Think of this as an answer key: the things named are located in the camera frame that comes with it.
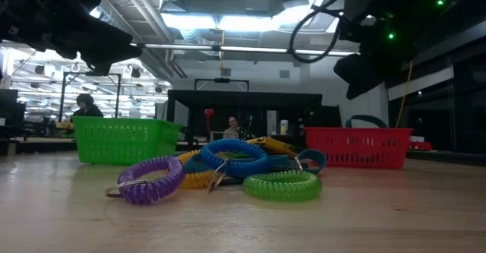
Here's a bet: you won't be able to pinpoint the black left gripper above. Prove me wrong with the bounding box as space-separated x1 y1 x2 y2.
0 0 144 76

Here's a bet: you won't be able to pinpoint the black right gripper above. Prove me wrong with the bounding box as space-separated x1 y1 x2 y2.
333 15 415 100

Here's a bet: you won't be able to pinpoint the red plastic basket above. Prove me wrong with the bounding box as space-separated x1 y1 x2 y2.
303 126 415 170

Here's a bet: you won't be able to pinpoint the green plastic basket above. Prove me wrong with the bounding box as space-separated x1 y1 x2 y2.
71 115 181 166

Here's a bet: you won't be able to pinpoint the yellow snack packets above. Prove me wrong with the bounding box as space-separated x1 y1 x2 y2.
245 135 301 159

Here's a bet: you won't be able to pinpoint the green coil wristband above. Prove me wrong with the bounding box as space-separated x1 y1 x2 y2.
242 169 323 203

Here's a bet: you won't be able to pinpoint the purple coil wristband keyring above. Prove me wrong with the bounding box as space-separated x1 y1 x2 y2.
105 155 186 206

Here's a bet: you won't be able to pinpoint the blue coil wristband keyring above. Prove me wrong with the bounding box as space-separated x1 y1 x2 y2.
199 138 271 193

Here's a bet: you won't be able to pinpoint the yellow coil wristband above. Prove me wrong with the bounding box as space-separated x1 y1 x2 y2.
176 149 229 189

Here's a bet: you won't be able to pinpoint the person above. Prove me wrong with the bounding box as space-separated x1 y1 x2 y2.
71 93 105 118
222 115 241 140

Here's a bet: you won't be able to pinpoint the red box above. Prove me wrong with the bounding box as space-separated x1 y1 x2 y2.
408 134 434 152

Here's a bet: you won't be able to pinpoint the black monitor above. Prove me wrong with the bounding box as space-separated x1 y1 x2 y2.
0 88 26 139

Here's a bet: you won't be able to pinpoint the ceiling light tube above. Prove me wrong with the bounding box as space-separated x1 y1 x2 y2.
131 43 360 57

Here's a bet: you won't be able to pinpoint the red upright object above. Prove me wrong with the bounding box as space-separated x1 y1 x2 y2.
204 108 215 134

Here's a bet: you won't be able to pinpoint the tall black rig frame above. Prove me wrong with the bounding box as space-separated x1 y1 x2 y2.
58 71 122 123

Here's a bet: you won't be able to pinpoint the yellow power cable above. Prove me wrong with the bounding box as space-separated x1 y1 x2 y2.
394 61 413 129

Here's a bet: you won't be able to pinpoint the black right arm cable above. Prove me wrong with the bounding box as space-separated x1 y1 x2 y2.
289 0 354 64

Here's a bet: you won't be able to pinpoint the low black rig frame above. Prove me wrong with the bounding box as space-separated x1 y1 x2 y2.
194 77 251 93

